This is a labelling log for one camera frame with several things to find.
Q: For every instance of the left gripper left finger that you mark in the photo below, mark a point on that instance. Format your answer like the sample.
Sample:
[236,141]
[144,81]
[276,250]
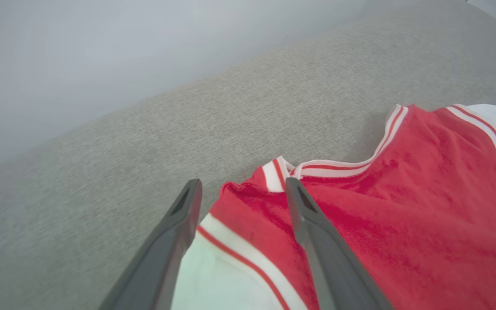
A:
[162,258]

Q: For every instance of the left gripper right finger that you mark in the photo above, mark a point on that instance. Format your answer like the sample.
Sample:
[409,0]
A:
[330,262]

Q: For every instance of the grey fabric sofa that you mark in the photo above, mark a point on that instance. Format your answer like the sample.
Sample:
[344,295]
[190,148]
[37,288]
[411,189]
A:
[187,137]

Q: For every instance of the red and white garment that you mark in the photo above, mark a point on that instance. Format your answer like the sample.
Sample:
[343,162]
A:
[424,206]

